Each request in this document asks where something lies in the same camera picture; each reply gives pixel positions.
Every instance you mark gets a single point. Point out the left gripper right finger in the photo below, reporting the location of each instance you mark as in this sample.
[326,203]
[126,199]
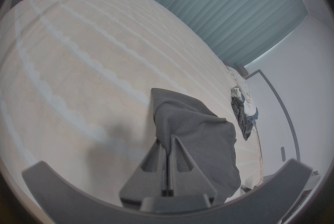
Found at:
[187,181]

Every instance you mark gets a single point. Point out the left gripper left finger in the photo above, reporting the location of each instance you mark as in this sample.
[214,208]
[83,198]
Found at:
[154,181]

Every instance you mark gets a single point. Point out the black T-shirt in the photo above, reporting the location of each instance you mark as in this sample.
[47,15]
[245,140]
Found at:
[198,134]

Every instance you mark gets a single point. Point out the pile of clothes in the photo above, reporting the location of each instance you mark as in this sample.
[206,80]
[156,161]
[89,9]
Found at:
[251,110]

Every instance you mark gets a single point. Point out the bed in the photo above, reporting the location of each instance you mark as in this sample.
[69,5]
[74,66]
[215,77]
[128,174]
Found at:
[78,61]

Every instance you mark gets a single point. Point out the black satin garment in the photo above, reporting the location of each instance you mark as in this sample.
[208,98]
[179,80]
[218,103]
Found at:
[244,123]

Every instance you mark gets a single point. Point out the grey bedside table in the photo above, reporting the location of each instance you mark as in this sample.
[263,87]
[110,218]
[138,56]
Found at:
[238,68]

